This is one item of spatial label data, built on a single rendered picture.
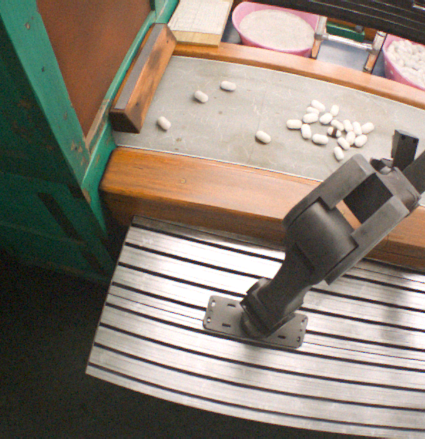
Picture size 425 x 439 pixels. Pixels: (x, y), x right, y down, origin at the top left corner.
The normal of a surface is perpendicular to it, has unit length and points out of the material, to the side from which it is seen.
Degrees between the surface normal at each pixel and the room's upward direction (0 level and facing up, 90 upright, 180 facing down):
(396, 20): 58
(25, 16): 90
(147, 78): 67
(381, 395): 0
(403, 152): 49
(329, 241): 28
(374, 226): 21
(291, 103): 0
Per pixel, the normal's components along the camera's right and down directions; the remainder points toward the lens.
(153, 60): 0.90, 0.02
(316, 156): 0.01, -0.40
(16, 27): 0.98, 0.18
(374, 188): -0.59, 0.10
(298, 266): -0.82, 0.47
